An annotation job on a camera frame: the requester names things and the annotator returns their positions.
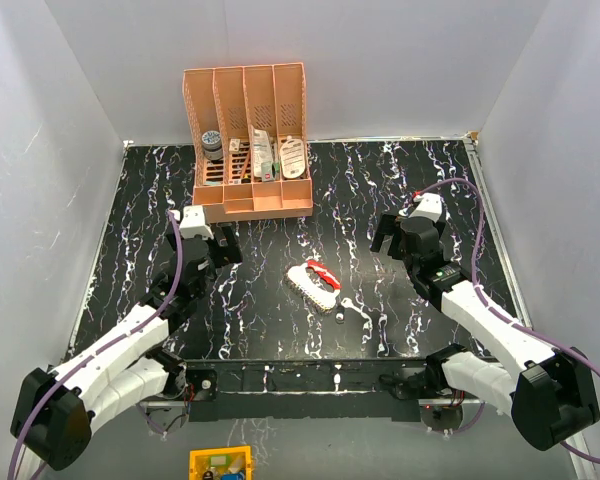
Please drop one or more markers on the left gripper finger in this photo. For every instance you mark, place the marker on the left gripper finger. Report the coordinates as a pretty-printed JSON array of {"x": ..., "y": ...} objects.
[
  {"x": 233, "y": 252},
  {"x": 219, "y": 243}
]

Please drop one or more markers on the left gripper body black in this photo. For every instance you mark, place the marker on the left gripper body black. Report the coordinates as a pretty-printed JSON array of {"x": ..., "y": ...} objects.
[{"x": 218, "y": 255}]

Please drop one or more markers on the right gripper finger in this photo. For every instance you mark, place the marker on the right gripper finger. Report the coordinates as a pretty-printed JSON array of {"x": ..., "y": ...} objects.
[
  {"x": 395, "y": 250},
  {"x": 387, "y": 227}
]

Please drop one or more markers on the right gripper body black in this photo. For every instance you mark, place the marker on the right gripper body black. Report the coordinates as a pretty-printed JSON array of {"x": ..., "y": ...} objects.
[{"x": 402, "y": 251}]

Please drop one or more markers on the silver key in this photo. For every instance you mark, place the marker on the silver key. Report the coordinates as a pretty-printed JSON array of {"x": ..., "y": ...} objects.
[{"x": 348, "y": 304}]

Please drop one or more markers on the red handled keyring holder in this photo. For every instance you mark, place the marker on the red handled keyring holder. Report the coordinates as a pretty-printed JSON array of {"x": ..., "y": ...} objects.
[{"x": 315, "y": 283}]

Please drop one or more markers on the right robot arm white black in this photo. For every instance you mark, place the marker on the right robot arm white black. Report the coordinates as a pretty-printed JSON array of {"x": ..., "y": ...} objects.
[{"x": 549, "y": 394}]

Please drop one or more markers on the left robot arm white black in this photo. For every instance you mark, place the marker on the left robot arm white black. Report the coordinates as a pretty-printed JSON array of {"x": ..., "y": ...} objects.
[{"x": 58, "y": 411}]

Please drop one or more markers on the pencil in organizer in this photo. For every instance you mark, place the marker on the pencil in organizer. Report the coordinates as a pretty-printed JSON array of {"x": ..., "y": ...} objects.
[{"x": 246, "y": 164}]

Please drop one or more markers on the small card box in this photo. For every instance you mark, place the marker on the small card box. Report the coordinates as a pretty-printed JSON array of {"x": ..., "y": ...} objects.
[{"x": 234, "y": 145}]

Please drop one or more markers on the round tin jar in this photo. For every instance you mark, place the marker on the round tin jar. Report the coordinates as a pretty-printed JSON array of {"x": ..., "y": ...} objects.
[{"x": 211, "y": 141}]

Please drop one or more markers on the white tube package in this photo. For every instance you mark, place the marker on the white tube package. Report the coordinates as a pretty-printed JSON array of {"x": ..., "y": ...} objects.
[{"x": 262, "y": 155}]

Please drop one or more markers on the white label pouch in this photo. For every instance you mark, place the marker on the white label pouch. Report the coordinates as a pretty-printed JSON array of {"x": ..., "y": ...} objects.
[{"x": 292, "y": 158}]

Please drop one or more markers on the orange desk file organizer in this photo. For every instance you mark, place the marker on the orange desk file organizer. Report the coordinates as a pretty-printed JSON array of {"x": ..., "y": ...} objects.
[{"x": 233, "y": 100}]

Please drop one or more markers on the yellow box with parts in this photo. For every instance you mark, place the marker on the yellow box with parts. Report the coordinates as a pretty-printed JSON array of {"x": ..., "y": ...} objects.
[{"x": 221, "y": 463}]

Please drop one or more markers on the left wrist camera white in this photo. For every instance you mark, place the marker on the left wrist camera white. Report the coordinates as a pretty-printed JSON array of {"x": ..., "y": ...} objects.
[{"x": 193, "y": 223}]

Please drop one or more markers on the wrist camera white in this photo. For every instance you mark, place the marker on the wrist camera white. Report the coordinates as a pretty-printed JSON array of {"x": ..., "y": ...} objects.
[
  {"x": 193, "y": 223},
  {"x": 429, "y": 206}
]

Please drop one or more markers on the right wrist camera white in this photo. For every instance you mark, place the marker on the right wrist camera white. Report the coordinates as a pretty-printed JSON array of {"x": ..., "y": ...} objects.
[{"x": 429, "y": 206}]

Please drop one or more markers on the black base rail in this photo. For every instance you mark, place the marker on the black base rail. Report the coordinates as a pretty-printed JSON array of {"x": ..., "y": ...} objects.
[{"x": 299, "y": 389}]

